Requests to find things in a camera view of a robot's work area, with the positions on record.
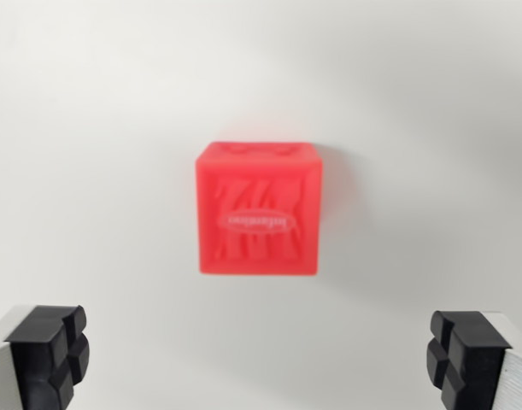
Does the black-padded silver gripper right finger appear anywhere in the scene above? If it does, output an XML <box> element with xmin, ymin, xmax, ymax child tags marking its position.
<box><xmin>425</xmin><ymin>309</ymin><xmax>522</xmax><ymax>410</ymax></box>

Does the black-padded silver gripper left finger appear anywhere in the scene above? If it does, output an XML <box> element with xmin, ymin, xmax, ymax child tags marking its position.
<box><xmin>0</xmin><ymin>303</ymin><xmax>91</xmax><ymax>410</ymax></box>

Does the red embossed cube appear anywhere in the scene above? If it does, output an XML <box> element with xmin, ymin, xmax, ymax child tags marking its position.
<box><xmin>194</xmin><ymin>139</ymin><xmax>323</xmax><ymax>278</ymax></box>

